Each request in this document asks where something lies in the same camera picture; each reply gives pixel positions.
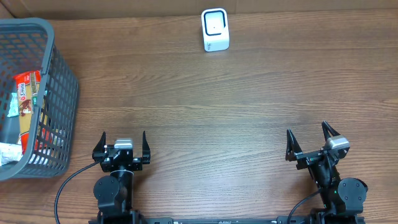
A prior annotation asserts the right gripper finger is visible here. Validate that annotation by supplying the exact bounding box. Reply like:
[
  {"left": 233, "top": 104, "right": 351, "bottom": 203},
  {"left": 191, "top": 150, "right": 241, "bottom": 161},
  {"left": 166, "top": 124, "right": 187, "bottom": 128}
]
[
  {"left": 285, "top": 129, "right": 303, "bottom": 161},
  {"left": 322, "top": 121, "right": 340, "bottom": 141}
]

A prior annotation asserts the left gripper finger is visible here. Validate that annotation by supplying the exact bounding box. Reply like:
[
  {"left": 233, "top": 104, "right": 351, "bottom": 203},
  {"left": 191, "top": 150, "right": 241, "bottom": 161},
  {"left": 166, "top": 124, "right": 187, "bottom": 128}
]
[
  {"left": 92, "top": 132, "right": 106, "bottom": 161},
  {"left": 142, "top": 131, "right": 150, "bottom": 164}
]

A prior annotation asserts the white cream tube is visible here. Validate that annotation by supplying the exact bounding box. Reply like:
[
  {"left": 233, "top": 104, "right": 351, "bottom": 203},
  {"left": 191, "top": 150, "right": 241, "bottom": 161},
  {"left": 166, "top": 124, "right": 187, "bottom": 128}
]
[{"left": 0, "top": 142, "right": 23, "bottom": 166}]

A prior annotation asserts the teal wet wipes packet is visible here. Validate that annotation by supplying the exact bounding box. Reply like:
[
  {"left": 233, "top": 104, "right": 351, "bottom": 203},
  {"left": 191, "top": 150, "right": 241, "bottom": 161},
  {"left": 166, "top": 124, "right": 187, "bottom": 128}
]
[{"left": 7, "top": 92, "right": 19, "bottom": 118}]

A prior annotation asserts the orange spaghetti packet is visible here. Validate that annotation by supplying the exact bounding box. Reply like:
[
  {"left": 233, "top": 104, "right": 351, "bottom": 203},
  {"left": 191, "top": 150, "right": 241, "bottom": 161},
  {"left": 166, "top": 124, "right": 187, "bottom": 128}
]
[{"left": 13, "top": 70, "right": 41, "bottom": 154}]

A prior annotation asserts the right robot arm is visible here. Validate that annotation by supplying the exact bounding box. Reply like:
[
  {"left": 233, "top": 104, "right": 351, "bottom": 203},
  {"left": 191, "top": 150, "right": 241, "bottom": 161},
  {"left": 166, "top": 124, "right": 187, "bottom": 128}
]
[{"left": 284, "top": 121, "right": 368, "bottom": 223}]

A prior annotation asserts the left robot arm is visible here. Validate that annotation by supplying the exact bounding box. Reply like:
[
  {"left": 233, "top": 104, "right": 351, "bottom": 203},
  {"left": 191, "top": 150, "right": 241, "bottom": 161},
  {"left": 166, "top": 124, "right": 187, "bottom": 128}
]
[{"left": 88, "top": 133, "right": 150, "bottom": 224}]

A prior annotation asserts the white barcode scanner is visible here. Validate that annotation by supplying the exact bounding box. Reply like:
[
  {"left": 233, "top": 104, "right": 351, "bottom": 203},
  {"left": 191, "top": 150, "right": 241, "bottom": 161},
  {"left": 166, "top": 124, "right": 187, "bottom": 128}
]
[{"left": 201, "top": 8, "right": 230, "bottom": 52}]

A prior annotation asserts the grey plastic basket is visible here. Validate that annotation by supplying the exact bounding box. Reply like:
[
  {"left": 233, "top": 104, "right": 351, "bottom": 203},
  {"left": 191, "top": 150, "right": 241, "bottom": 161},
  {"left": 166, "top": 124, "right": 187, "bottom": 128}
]
[{"left": 1, "top": 18, "right": 80, "bottom": 180}]

